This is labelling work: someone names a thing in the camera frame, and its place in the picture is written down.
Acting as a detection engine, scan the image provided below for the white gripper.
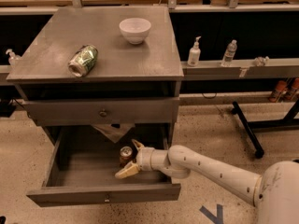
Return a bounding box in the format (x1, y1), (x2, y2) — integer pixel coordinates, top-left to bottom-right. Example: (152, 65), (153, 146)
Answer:
(115, 139), (154, 179)

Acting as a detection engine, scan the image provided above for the orange soda can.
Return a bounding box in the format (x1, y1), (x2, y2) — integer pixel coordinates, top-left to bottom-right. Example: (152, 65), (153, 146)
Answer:
(120, 147), (133, 167)

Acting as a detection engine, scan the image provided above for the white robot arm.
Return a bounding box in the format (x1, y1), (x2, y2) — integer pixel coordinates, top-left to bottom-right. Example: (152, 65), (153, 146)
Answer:
(115, 140), (299, 224)

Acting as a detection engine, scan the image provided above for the closed grey top drawer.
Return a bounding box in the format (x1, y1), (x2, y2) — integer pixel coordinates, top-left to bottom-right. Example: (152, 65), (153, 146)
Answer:
(23, 98), (179, 126)

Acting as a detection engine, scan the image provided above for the open grey middle drawer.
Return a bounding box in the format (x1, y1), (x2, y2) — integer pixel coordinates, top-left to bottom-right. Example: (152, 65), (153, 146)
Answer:
(27, 124), (180, 207)

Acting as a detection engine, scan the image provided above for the grey drawer cabinet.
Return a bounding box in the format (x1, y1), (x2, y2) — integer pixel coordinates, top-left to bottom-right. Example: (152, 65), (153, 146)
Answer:
(7, 6), (185, 142)

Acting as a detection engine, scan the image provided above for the green soda can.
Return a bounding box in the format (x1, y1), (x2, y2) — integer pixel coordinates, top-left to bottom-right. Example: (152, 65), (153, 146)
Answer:
(68, 45), (98, 77)

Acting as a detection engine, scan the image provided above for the crumpled paper in cabinet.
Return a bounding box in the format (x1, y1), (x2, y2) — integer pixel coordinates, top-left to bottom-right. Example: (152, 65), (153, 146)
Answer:
(93, 123), (135, 143)

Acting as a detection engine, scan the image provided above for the white pump bottle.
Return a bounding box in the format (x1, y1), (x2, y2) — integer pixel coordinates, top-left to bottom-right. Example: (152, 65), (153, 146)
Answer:
(187, 36), (201, 67)

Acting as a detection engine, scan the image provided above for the black metal stand leg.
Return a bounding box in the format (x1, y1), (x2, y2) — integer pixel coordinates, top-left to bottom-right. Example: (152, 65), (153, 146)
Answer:
(232, 101), (264, 159)

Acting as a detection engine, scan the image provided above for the white bowl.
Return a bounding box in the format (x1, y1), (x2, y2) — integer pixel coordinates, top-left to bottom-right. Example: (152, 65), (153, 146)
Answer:
(119, 18), (151, 45)

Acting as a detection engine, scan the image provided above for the clear water bottle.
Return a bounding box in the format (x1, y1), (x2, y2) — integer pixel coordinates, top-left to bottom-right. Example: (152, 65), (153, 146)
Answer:
(221, 39), (237, 67)

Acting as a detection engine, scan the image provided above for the clear pump bottle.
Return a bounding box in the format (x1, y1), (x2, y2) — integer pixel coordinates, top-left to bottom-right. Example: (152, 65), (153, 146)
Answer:
(6, 49), (21, 66)

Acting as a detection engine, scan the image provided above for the crumpled clear wrapper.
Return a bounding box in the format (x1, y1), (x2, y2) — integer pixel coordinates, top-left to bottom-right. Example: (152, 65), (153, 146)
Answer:
(253, 56), (269, 66)

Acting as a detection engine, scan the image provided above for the orange bottle under shelf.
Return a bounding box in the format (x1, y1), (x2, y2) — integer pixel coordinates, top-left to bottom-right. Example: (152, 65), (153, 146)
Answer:
(268, 80), (287, 103)

